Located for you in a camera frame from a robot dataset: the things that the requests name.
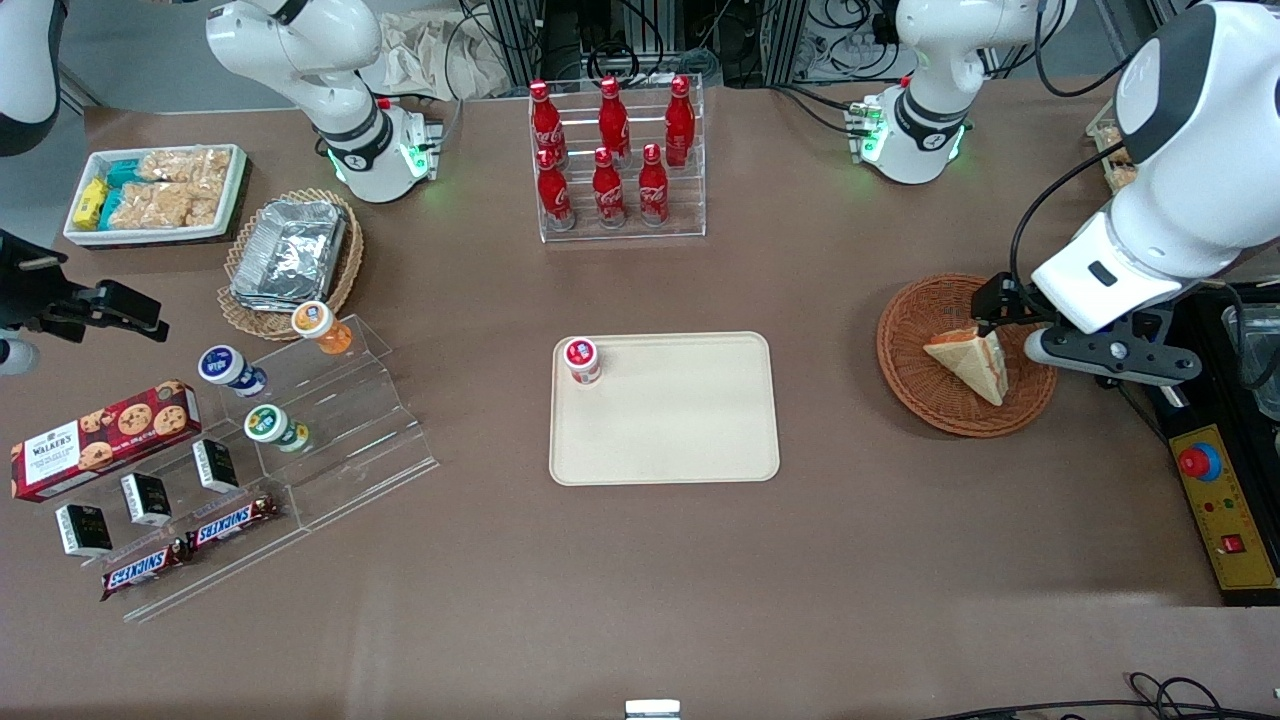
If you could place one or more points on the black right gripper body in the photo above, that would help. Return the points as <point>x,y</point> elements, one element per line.
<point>28,293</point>

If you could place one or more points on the triangular sandwich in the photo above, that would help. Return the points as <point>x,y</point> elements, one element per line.
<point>970,360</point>

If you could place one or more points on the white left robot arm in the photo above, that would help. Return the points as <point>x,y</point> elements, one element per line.
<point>1200,150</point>

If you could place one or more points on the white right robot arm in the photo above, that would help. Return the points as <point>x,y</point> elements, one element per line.
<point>330,110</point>

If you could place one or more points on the round brown wicker basket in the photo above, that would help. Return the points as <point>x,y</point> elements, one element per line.
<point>925,385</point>

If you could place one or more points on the white rectangular snack tray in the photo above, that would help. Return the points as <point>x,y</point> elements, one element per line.
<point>236,195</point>

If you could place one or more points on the oval light wicker basket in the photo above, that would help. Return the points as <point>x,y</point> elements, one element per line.
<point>345,270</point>

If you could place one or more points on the beige plastic tray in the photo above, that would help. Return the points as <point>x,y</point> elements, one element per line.
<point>680,420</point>

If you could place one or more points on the teal snack packet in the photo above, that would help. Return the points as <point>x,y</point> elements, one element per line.
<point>111,208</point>
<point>124,173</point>

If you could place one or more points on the yellow snack packet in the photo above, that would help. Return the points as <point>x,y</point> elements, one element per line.
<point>90,203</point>

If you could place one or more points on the rice cracker snack bag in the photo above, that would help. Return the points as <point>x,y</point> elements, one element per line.
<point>165,205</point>
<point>185,165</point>
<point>1120,172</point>

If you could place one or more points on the blue-lid yogurt cup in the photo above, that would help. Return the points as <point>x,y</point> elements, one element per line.
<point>225,366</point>

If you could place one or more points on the red Walkers cookie box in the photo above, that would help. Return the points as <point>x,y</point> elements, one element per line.
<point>100,440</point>

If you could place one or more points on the black countertop appliance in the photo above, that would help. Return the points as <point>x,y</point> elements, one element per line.
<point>1205,400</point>

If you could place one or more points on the small black box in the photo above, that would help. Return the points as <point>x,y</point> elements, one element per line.
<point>146,499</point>
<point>216,465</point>
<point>84,530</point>

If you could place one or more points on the stacked aluminium foil containers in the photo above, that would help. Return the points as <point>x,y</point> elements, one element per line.
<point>290,250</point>

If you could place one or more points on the green-lid yogurt cup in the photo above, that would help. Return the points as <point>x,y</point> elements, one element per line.
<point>268,425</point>

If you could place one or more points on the clear pan in appliance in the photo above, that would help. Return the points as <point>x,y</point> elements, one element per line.
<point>1258,360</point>

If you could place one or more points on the orange-lid yogurt cup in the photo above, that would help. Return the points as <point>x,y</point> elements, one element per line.
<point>318,325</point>

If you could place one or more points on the Snickers chocolate bar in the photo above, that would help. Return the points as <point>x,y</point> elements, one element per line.
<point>232,521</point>
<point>145,570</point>

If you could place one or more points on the clear acrylic step stand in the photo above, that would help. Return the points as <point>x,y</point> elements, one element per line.
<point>350,430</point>

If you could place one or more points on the yellow emergency stop box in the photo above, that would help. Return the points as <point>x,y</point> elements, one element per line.
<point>1228,510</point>

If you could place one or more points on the clear acrylic bottle rack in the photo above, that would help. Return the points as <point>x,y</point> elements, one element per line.
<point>690,200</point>

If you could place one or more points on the red cola bottle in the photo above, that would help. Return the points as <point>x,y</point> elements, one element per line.
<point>613,120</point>
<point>680,125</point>
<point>545,125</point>
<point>555,195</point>
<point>653,190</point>
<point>608,195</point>

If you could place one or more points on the beige cloth bag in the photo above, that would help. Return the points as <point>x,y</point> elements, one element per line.
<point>430,55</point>

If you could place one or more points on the red-lid yogurt cup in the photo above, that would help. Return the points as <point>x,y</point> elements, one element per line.
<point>582,358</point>

